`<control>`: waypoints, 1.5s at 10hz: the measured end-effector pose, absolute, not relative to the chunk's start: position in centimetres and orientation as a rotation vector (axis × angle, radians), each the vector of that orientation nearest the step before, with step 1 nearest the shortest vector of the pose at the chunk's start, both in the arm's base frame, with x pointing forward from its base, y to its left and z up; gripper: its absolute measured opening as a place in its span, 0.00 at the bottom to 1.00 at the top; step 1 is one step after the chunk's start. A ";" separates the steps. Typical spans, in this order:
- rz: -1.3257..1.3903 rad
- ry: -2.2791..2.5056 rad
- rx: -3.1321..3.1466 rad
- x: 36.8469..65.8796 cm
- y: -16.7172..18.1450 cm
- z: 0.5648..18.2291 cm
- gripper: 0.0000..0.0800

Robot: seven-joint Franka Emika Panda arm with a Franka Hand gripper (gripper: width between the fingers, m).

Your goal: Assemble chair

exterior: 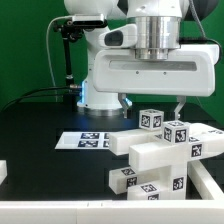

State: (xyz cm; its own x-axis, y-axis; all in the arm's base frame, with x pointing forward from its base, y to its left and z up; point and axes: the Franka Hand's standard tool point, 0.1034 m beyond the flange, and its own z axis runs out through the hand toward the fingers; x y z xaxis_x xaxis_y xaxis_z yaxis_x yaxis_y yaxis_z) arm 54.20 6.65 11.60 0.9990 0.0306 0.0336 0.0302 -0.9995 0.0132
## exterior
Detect black cables on table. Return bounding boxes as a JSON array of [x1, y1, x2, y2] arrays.
[[0, 83, 83, 111]]

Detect white chair back frame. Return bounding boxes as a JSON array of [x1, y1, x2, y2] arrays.
[[109, 122, 224, 171]]

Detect white block at left edge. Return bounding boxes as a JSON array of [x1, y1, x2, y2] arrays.
[[0, 160, 7, 185]]

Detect black camera stand pole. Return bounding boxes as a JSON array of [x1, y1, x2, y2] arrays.
[[63, 35, 76, 110]]

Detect grey camera cable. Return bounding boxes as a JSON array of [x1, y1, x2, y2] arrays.
[[45, 15, 74, 103]]

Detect white obstacle wall frame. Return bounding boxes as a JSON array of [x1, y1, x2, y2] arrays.
[[0, 162, 224, 224]]

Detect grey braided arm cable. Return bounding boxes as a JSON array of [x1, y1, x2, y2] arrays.
[[188, 0, 208, 40]]

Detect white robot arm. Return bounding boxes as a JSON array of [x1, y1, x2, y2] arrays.
[[64, 0, 221, 113]]

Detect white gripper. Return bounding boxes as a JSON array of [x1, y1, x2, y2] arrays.
[[93, 44, 219, 120]]

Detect white marker base plate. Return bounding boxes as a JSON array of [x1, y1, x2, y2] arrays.
[[55, 132, 109, 150]]

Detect black camera on stand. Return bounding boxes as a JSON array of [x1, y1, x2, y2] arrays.
[[53, 14, 108, 42]]

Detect white tagged cube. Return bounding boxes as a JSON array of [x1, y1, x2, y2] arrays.
[[162, 120, 189, 144], [139, 109, 164, 131]]

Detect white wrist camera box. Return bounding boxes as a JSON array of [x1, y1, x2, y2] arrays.
[[98, 24, 138, 49]]

